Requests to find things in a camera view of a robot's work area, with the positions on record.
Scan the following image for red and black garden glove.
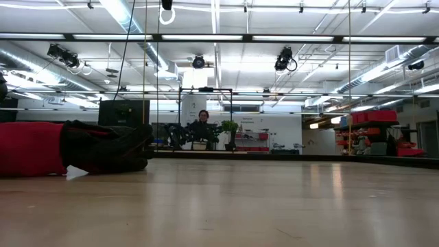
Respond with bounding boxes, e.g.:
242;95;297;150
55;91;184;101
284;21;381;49
0;119;155;178

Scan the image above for tall green potted plant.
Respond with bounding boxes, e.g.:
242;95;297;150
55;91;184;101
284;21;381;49
219;119;241;152

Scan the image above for person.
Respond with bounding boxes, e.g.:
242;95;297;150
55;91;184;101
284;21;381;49
187;109;220;151

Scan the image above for white pillar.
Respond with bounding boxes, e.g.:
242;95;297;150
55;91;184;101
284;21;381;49
180;70;209;151

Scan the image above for black rig crossbar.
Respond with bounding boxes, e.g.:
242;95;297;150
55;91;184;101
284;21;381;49
0;32;439;45

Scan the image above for black monitor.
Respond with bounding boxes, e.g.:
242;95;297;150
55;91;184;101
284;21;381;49
97;99;151;127

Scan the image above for black storage shelf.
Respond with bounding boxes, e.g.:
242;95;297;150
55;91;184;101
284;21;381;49
334;120;401;157

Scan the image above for large red storage bins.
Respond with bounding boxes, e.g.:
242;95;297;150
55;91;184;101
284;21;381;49
351;109;398;125

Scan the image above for black box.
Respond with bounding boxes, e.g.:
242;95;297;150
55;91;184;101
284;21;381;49
0;98;19;124

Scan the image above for neighbouring station black frame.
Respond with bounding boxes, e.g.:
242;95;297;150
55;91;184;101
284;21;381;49
177;87;234;152

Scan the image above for thin black cord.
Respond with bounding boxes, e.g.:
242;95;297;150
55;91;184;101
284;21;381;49
156;0;161;152

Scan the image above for yellow cord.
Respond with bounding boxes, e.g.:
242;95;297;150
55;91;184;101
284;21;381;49
142;0;148;128

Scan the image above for black aluminium table frame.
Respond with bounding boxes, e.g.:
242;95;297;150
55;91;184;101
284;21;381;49
150;150;439;169

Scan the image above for white cable loop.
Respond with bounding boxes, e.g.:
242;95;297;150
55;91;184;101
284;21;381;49
158;5;176;25

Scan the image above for black drop cable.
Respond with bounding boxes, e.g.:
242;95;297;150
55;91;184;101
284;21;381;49
112;0;137;102

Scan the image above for silver ventilation duct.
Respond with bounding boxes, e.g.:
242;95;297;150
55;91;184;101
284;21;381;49
101;0;179;80
0;40;93;92
337;44;439;94

